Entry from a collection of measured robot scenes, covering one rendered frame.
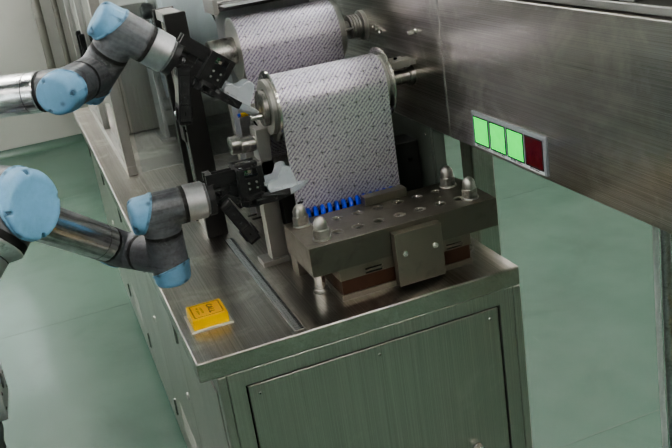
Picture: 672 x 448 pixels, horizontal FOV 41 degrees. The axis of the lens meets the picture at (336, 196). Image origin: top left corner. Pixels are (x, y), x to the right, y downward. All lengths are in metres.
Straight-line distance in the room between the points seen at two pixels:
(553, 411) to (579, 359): 0.33
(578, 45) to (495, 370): 0.76
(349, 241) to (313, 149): 0.24
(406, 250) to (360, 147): 0.27
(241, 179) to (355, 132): 0.26
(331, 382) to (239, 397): 0.18
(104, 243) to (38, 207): 0.34
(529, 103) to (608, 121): 0.21
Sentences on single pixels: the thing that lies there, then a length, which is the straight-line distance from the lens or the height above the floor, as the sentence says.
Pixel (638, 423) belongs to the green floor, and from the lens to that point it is 2.93.
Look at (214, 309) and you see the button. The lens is 1.75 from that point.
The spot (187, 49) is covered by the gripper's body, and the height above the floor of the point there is 1.40.
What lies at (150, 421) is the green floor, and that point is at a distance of 3.25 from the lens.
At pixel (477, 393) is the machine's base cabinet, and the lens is 1.88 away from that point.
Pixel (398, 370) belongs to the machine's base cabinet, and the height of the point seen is 0.76.
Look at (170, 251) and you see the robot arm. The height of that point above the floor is 1.03.
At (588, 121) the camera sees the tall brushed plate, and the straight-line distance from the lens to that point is 1.41.
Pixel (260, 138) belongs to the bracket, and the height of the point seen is 1.19.
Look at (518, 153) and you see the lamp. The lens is 1.60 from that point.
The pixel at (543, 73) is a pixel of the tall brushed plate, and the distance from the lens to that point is 1.49.
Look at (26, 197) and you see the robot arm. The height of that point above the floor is 1.27.
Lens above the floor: 1.67
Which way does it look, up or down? 19 degrees down
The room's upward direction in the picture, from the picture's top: 9 degrees counter-clockwise
